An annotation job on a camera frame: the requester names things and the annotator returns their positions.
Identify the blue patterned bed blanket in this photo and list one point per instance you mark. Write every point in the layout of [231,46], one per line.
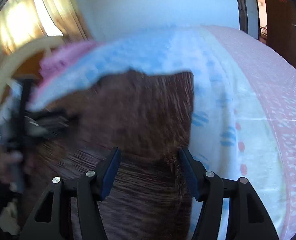
[112,162]

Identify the cream wooden headboard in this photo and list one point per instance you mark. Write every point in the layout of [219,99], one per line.
[26,61]

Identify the yellow patterned curtain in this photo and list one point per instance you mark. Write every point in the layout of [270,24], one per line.
[22,21]

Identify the brown knitted sweater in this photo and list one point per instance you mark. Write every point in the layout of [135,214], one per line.
[148,118]

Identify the pink dotted bed sheet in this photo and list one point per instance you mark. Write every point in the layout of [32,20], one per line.
[274,82]

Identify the brown wooden door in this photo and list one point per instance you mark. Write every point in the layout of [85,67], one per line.
[281,35]

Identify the folded pink quilt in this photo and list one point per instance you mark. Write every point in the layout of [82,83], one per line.
[63,57]

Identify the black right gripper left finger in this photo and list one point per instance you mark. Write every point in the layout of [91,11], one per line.
[51,216]

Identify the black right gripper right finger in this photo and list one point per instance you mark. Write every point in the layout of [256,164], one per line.
[247,216]

